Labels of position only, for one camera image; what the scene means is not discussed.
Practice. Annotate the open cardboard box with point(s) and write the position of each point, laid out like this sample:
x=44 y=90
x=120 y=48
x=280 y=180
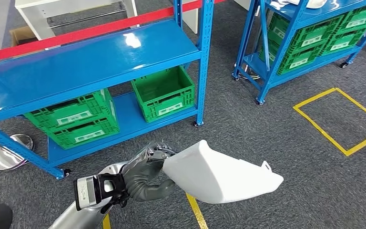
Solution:
x=22 y=34

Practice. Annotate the white plastic part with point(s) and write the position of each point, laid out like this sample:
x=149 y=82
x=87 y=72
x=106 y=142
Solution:
x=317 y=3
x=214 y=177
x=284 y=3

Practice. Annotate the red barrier belt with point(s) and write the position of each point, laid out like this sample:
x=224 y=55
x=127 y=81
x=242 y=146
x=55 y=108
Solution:
x=91 y=31

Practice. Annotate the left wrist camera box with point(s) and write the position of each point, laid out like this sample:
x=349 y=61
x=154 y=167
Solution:
x=86 y=192

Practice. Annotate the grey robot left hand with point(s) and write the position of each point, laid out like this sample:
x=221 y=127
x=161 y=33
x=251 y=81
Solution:
x=142 y=177

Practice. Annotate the chrome stanchion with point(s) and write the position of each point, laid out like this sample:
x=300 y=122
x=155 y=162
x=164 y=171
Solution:
x=9 y=155
x=249 y=75

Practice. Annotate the blue metal shelf rack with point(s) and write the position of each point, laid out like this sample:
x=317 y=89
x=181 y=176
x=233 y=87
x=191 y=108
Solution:
x=91 y=63
x=281 y=47

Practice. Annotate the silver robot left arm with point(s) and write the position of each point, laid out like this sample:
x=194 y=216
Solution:
x=75 y=218

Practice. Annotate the green plastic crate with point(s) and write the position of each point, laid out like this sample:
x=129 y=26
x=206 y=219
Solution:
x=85 y=136
x=359 y=19
x=75 y=110
x=164 y=91
x=315 y=34
x=344 y=42
x=299 y=61

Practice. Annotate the yellow floor tape square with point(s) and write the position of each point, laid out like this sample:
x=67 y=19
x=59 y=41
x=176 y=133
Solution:
x=346 y=153

